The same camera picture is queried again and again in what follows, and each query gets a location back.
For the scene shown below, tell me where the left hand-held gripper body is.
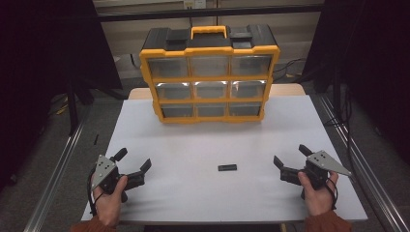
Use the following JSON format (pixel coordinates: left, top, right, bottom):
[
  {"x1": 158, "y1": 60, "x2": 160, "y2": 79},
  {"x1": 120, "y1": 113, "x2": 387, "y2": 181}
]
[{"x1": 91, "y1": 154, "x2": 146, "y2": 204}]

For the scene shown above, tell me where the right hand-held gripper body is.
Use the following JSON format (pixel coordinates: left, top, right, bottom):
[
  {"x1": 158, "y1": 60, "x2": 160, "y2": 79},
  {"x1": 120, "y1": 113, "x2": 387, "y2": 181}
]
[{"x1": 279, "y1": 150, "x2": 353, "y2": 191}]

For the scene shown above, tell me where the yellow black drawer organizer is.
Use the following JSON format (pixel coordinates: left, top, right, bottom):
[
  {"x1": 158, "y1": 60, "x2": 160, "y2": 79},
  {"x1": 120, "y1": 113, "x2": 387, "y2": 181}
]
[{"x1": 138, "y1": 23, "x2": 280, "y2": 125}]

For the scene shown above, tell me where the person's left hand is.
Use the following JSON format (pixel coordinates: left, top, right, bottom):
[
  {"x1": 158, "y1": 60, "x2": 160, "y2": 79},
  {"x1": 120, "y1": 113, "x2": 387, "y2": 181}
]
[{"x1": 93, "y1": 175, "x2": 129, "y2": 228}]

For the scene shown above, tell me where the person's right hand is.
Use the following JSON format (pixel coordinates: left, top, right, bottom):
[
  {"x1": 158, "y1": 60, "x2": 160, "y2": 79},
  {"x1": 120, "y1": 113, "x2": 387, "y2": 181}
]
[{"x1": 297, "y1": 170, "x2": 339, "y2": 217}]

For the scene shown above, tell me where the black metal stand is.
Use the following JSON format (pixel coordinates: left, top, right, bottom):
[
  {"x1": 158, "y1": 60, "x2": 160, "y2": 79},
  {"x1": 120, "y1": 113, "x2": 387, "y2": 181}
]
[{"x1": 66, "y1": 76, "x2": 81, "y2": 136}]

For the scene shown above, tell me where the black curtain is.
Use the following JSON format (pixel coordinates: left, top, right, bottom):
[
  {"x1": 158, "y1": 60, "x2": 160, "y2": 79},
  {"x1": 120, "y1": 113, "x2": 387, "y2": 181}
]
[
  {"x1": 301, "y1": 0, "x2": 410, "y2": 165},
  {"x1": 0, "y1": 0, "x2": 124, "y2": 194}
]

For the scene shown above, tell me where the grid of clear drawers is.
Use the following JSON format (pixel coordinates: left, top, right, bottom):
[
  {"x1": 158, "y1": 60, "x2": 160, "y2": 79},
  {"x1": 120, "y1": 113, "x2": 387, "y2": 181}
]
[{"x1": 147, "y1": 55, "x2": 274, "y2": 119}]

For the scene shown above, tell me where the black horizontal bar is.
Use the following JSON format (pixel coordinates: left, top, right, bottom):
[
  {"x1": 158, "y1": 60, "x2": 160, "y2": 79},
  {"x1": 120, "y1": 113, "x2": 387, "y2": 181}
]
[{"x1": 96, "y1": 3, "x2": 325, "y2": 23}]

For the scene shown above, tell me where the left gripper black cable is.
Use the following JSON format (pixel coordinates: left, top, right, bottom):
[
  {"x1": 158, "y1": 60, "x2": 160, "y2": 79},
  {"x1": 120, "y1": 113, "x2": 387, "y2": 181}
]
[{"x1": 86, "y1": 167, "x2": 105, "y2": 217}]

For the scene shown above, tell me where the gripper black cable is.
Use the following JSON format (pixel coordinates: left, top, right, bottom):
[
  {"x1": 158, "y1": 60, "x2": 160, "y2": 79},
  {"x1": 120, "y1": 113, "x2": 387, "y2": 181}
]
[
  {"x1": 86, "y1": 167, "x2": 105, "y2": 217},
  {"x1": 323, "y1": 178, "x2": 338, "y2": 211}
]

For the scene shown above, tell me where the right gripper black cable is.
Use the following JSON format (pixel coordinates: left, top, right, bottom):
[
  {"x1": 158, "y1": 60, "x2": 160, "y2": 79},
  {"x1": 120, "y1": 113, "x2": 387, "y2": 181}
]
[{"x1": 323, "y1": 178, "x2": 338, "y2": 211}]

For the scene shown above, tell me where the aluminium rail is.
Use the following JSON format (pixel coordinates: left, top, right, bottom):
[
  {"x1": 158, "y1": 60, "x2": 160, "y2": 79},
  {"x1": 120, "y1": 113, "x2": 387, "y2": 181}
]
[
  {"x1": 317, "y1": 93, "x2": 410, "y2": 232},
  {"x1": 23, "y1": 109, "x2": 93, "y2": 232}
]

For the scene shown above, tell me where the black floor cable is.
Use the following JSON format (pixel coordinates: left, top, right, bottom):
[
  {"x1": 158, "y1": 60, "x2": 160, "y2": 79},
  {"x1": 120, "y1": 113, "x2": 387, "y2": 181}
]
[{"x1": 272, "y1": 57, "x2": 308, "y2": 83}]

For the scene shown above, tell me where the white wall socket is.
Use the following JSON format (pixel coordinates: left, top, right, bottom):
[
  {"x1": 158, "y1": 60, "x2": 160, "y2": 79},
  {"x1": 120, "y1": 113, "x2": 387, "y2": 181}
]
[{"x1": 183, "y1": 0, "x2": 207, "y2": 10}]

